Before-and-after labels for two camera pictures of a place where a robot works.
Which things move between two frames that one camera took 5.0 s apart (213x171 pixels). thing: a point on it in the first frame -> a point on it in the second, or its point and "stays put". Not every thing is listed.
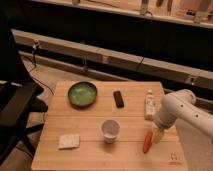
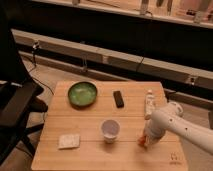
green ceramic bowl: x=82 y=95 stays put
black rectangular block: x=118 y=98 stays put
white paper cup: x=110 y=129 stays put
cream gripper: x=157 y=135 -> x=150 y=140
